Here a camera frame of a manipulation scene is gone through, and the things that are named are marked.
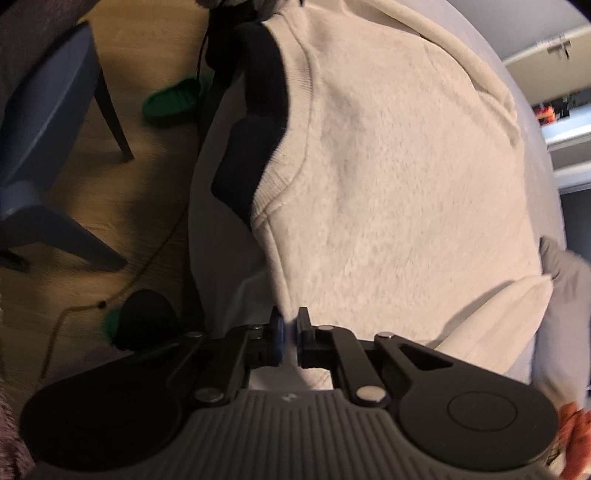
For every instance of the pink fluffy cloth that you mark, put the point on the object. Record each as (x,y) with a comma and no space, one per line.
(11,429)

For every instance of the dark wardrobe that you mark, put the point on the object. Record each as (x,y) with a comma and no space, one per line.
(577,217)

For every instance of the large grey pillow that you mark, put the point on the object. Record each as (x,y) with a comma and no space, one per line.
(568,295)

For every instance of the blue chair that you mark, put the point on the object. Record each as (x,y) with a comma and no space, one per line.
(51,115)

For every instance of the white sweatshirt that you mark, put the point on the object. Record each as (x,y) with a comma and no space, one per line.
(392,184)

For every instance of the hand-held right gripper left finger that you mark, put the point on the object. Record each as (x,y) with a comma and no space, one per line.
(277,341)

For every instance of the grey bed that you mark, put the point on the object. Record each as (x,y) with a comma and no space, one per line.
(217,258)

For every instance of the black round object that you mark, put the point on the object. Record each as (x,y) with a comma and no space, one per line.
(147,318)

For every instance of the green slipper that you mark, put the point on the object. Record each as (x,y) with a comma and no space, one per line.
(171,99)

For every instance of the orange stool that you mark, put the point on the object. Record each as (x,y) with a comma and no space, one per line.
(547,114)

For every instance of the cream door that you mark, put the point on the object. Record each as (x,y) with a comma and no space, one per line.
(531,69)

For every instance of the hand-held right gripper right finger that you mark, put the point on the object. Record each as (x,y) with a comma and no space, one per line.
(300,350)

